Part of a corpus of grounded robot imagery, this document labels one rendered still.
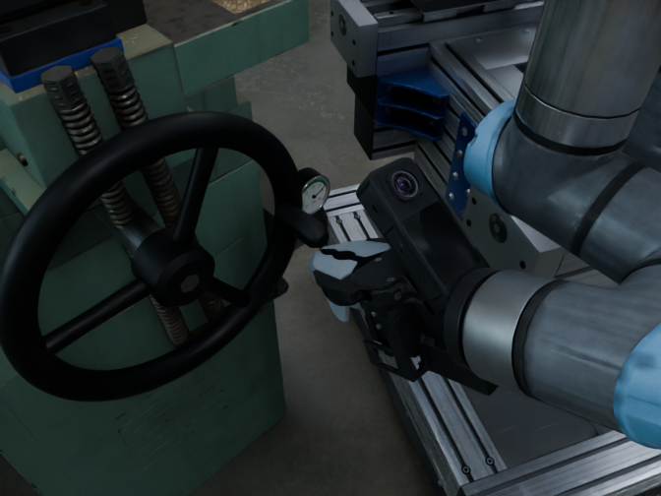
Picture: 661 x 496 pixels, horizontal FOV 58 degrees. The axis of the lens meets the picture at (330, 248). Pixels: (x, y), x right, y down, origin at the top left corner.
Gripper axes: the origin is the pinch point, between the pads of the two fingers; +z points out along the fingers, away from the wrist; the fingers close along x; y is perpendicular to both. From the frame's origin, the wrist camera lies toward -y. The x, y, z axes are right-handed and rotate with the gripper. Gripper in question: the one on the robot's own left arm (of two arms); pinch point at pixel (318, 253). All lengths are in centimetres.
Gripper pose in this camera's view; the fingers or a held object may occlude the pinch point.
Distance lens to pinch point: 55.1
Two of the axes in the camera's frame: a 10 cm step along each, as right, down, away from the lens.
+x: 7.6, -4.5, 4.7
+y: 3.0, 8.8, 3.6
